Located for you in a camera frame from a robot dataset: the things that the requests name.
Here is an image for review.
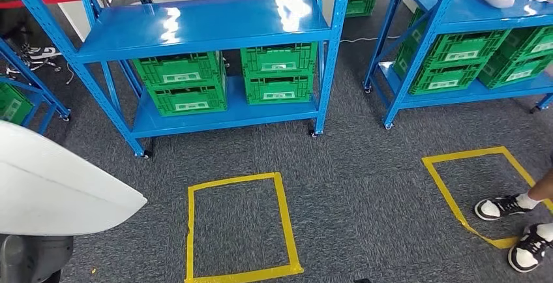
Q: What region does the white desk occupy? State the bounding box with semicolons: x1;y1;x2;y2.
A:
40;0;114;44

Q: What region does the black white striped sneaker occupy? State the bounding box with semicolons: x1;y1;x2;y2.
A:
22;45;62;74

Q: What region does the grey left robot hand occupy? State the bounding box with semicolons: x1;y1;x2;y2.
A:
0;234;75;283

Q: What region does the white floor cable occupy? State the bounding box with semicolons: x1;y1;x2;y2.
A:
338;35;400;45

